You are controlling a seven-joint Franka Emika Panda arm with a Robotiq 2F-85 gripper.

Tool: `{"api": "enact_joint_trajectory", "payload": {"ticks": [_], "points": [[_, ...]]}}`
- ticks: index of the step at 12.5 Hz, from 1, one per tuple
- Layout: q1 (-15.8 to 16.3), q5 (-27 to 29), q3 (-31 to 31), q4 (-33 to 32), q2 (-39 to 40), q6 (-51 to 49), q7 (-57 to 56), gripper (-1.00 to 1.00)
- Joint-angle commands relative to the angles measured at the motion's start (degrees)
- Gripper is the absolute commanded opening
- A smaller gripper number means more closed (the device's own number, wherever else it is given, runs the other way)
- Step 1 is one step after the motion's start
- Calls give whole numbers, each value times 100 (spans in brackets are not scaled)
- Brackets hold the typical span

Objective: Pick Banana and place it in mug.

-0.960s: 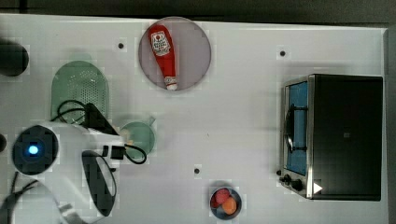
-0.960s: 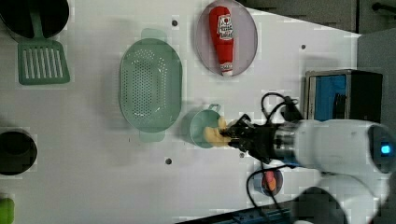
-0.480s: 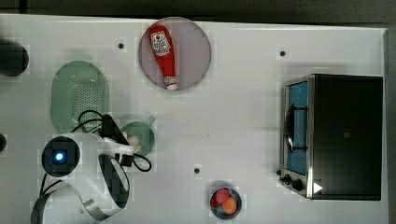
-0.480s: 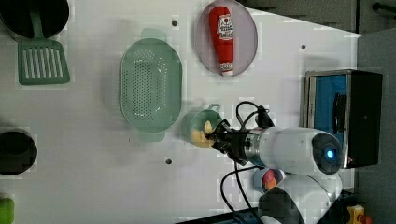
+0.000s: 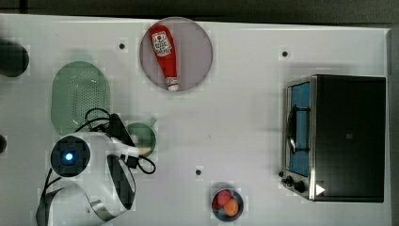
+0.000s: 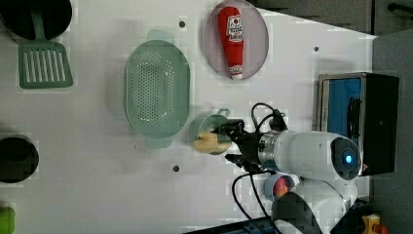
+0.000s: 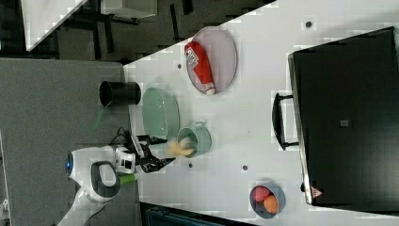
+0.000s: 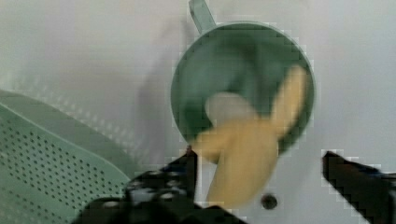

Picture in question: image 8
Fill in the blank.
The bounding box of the green mug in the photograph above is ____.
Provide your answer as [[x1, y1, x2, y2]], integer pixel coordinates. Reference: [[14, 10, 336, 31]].
[[171, 0, 315, 153]]

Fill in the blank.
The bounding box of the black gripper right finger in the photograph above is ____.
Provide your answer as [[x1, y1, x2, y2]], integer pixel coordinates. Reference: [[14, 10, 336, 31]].
[[321, 151, 395, 224]]

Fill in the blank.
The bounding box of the peeled plush banana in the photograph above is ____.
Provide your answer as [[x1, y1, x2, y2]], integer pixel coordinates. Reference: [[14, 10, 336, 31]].
[[191, 65, 308, 209]]

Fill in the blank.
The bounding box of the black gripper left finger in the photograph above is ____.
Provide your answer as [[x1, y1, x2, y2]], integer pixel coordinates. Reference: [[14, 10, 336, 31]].
[[72, 149, 247, 224]]

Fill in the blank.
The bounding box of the green colander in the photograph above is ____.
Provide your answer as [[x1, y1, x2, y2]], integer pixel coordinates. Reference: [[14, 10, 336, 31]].
[[0, 91, 137, 224]]

